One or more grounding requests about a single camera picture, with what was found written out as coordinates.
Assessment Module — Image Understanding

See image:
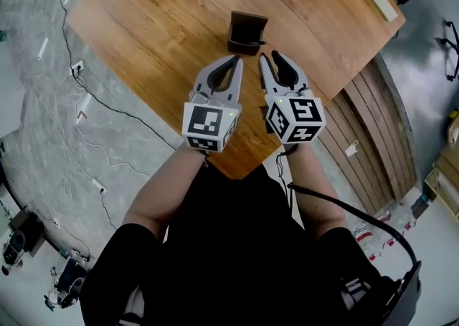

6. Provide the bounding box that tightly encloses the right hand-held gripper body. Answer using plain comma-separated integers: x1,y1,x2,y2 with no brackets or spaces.
264,87,327,145

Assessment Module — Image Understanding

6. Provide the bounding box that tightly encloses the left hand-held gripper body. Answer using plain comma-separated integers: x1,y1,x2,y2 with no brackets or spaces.
181,84,242,154

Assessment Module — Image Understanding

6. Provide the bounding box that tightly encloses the dark brown wooden pen holder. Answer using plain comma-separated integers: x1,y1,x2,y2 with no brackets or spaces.
227,10,270,57

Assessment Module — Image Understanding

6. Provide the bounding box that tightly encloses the person's right forearm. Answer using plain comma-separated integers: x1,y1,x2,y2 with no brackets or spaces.
286,140,349,244

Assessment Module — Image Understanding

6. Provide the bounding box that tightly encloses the person's left forearm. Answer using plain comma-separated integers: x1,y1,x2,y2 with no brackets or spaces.
121,144,209,244

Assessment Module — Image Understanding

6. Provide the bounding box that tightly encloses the white paper tag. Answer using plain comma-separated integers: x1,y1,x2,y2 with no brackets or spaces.
344,139,360,158

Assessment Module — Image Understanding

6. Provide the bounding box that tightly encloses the wooden slatted panel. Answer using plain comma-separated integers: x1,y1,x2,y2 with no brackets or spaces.
317,61,419,215

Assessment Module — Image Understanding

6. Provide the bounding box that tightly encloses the white rectangular block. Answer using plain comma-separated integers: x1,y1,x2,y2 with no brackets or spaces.
362,0,399,22

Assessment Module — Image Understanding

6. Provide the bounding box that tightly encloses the white paper with red mark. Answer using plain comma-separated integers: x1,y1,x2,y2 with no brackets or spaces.
75,92,93,125

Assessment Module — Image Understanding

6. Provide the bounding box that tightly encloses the person's black clothing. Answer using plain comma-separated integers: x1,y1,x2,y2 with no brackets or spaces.
78,162,397,326

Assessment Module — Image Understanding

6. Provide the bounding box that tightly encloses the group of red-capped clear bottles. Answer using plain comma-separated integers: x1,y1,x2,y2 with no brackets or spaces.
349,208,419,263

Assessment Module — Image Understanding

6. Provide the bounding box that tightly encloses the yellow object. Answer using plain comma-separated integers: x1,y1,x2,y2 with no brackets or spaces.
446,109,459,145

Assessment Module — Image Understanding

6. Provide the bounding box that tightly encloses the cardboard box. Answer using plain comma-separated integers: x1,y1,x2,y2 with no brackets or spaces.
424,141,459,222

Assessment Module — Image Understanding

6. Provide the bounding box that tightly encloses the black tripod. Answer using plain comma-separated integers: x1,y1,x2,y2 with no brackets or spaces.
435,20,459,82

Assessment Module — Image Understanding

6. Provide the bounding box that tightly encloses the black waist pack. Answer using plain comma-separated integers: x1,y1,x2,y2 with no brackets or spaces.
340,260,422,326

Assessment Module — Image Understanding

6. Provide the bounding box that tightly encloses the black wheeled equipment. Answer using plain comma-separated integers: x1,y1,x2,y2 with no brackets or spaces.
43,256,93,312

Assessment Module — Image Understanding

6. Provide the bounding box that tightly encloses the black and grey floor machine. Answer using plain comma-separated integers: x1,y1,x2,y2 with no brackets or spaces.
1,208,47,269

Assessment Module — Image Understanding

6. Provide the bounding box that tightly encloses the thick black gripper cable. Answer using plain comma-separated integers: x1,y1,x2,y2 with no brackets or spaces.
275,143,421,269

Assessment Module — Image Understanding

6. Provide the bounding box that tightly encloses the long black floor cable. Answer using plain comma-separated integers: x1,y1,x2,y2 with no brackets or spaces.
49,0,177,150

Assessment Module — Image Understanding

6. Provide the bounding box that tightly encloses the white wall-type power socket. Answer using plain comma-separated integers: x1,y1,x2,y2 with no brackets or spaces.
69,59,87,76

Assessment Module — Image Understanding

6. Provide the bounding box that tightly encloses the white floor cable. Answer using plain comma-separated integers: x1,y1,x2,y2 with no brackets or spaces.
53,73,153,202

